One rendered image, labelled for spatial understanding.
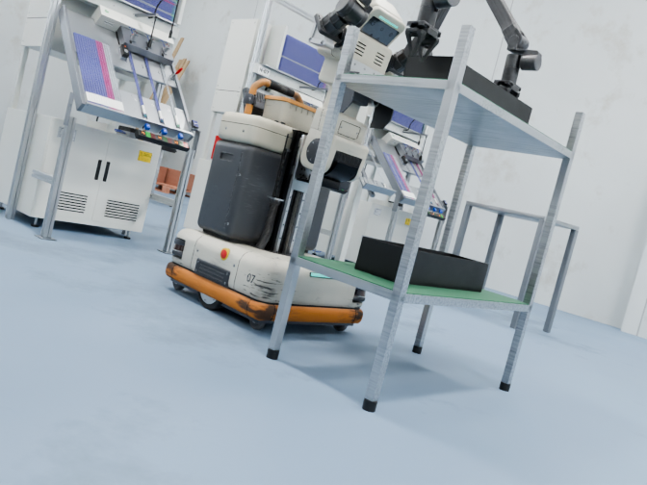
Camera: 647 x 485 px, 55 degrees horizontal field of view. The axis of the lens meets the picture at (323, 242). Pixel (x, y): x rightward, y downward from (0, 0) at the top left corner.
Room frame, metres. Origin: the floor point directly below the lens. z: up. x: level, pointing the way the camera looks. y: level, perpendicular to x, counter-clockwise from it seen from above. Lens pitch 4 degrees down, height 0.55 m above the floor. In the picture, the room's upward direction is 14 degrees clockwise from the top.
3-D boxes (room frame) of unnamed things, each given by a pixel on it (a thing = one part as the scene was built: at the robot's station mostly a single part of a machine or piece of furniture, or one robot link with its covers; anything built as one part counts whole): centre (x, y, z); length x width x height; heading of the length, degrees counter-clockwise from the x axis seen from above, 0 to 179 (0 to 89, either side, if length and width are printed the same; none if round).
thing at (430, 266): (2.19, -0.37, 0.41); 0.57 x 0.17 x 0.11; 138
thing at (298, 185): (2.63, 0.03, 0.68); 0.28 x 0.27 x 0.25; 138
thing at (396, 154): (5.89, -0.48, 0.65); 1.01 x 0.73 x 1.29; 48
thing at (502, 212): (4.63, -1.38, 0.40); 0.70 x 0.45 x 0.80; 38
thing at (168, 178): (10.68, 2.91, 0.20); 1.12 x 0.76 x 0.40; 49
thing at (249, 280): (2.70, 0.20, 0.16); 0.67 x 0.64 x 0.25; 48
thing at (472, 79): (2.17, -0.37, 1.01); 0.57 x 0.17 x 0.11; 138
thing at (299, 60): (4.88, 0.51, 1.52); 0.51 x 0.13 x 0.27; 138
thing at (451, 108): (2.19, -0.37, 0.55); 0.91 x 0.46 x 1.10; 138
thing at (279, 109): (2.77, 0.28, 0.87); 0.23 x 0.15 x 0.11; 138
